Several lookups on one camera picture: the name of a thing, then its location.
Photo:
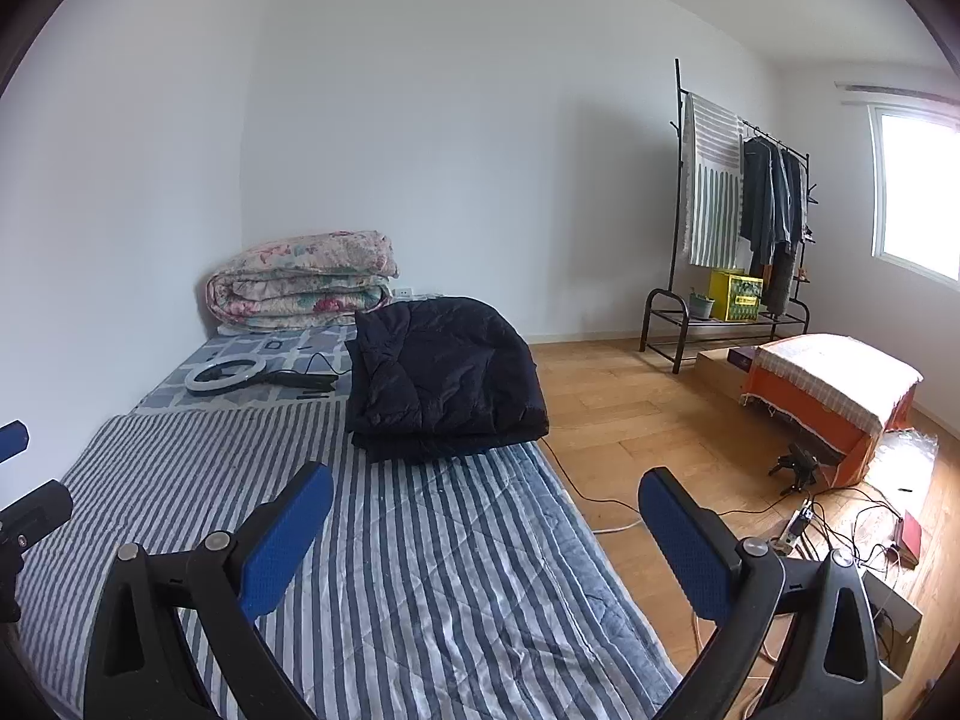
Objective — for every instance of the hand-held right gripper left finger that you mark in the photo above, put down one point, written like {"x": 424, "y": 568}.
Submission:
{"x": 289, "y": 540}

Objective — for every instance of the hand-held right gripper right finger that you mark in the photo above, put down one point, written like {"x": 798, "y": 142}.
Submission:
{"x": 682, "y": 540}

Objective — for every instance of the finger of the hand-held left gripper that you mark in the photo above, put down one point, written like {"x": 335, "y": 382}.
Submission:
{"x": 37, "y": 514}
{"x": 13, "y": 439}

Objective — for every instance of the navy padded jacket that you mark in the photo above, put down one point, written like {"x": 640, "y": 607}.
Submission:
{"x": 450, "y": 375}

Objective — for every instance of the black metal clothes rack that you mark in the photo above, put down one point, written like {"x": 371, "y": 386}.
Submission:
{"x": 678, "y": 82}

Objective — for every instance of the white power strip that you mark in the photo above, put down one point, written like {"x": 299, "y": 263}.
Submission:
{"x": 791, "y": 529}

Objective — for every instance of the small black tripod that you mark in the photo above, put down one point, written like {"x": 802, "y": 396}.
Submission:
{"x": 799, "y": 465}

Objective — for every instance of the blue white striped blanket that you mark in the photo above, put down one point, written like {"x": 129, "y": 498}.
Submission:
{"x": 450, "y": 555}

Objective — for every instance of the dark book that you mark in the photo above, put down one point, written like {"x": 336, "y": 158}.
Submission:
{"x": 742, "y": 358}

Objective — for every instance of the blue grey patterned mat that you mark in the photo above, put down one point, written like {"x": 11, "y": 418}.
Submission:
{"x": 247, "y": 349}

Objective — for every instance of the grey flat box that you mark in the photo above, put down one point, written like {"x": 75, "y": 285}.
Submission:
{"x": 892, "y": 630}

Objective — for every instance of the red notebook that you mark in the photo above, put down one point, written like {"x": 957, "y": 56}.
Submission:
{"x": 913, "y": 540}

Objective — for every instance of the checked white orange cloth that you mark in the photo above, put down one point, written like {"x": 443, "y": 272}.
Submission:
{"x": 840, "y": 367}

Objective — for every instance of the small potted plant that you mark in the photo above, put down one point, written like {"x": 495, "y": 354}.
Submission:
{"x": 702, "y": 305}

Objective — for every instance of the yellow box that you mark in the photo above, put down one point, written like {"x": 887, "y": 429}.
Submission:
{"x": 735, "y": 296}

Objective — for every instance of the folded floral quilt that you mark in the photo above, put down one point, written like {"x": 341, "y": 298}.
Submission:
{"x": 307, "y": 277}

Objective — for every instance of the grey hanging garment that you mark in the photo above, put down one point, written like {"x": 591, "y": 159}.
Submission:
{"x": 789, "y": 225}

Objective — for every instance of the dark hanging jacket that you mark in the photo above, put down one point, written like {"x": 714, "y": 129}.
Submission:
{"x": 756, "y": 195}

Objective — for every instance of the green white striped towel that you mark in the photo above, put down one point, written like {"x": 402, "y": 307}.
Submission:
{"x": 712, "y": 187}

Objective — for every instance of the window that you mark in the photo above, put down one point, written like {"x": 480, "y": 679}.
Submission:
{"x": 919, "y": 187}

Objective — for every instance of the curtain rail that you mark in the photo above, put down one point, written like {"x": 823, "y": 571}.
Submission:
{"x": 900, "y": 92}

